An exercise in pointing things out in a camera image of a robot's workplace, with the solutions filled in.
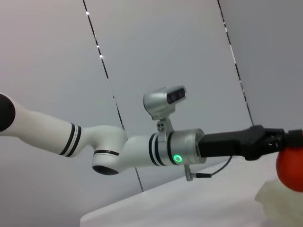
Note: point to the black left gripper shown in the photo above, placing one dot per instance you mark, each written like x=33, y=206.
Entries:
x=225, y=144

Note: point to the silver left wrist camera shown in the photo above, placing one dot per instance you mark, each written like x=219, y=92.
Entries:
x=158, y=101

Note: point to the orange fruit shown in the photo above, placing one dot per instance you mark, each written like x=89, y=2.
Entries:
x=291, y=168

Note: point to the pale green glass fruit plate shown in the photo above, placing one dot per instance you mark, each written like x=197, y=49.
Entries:
x=279, y=205

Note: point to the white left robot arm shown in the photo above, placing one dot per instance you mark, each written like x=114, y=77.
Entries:
x=47, y=127

